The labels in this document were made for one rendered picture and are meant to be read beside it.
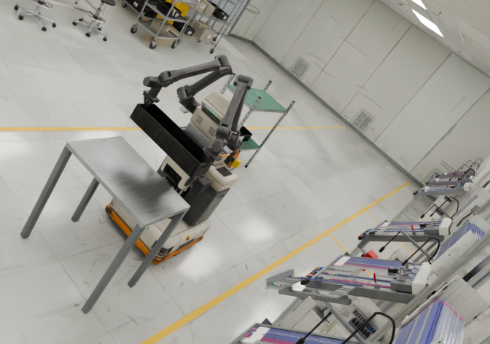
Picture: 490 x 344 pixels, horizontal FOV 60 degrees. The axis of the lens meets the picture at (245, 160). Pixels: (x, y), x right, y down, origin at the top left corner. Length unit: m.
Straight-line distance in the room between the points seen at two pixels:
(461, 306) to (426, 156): 9.77
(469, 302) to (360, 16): 10.81
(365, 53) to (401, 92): 1.43
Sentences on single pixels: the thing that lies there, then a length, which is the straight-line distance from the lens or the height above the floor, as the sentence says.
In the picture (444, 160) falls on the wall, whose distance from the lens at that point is 11.62.
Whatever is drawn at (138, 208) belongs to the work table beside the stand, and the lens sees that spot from 2.48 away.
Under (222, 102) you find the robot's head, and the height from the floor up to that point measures 1.36.
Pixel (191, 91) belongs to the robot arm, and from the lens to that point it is 2.88.
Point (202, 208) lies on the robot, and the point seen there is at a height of 0.50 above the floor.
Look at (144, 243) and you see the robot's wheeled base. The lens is 3.36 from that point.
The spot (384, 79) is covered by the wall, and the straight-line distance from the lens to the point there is 11.89.
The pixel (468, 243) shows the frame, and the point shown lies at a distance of 2.79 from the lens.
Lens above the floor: 2.24
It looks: 23 degrees down
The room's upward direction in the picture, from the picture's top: 36 degrees clockwise
